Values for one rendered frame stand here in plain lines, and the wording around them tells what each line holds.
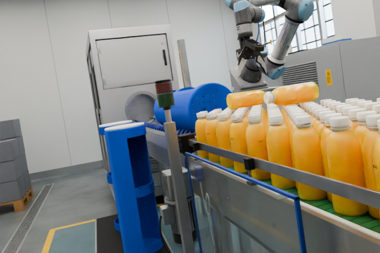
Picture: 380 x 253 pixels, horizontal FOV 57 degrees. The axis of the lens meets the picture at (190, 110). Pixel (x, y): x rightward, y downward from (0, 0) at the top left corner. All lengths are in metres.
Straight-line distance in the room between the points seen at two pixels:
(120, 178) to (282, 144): 1.61
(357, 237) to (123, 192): 1.88
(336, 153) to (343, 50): 2.62
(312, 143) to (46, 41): 6.53
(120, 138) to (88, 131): 4.64
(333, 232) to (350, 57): 2.70
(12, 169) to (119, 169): 2.85
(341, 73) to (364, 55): 0.28
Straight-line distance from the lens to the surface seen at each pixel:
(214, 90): 1.86
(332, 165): 0.79
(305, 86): 1.33
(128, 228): 2.51
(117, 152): 2.38
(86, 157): 7.04
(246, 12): 1.70
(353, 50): 3.43
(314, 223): 0.85
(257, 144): 1.09
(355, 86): 3.41
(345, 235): 0.77
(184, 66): 3.29
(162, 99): 1.29
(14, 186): 5.13
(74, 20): 7.16
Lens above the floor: 1.20
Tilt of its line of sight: 3 degrees down
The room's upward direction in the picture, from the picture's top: 8 degrees counter-clockwise
